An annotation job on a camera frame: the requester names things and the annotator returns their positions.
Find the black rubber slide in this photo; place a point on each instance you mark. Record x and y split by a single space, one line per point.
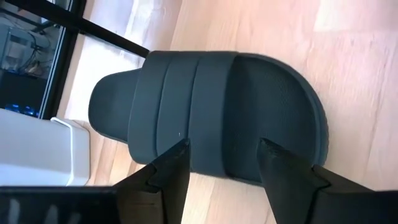
217 102

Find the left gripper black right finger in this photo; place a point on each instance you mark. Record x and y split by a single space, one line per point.
289 186

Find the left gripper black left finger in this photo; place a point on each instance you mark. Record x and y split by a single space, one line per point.
161 186

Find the white hexagonal plant pot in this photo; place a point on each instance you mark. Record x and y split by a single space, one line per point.
37 149

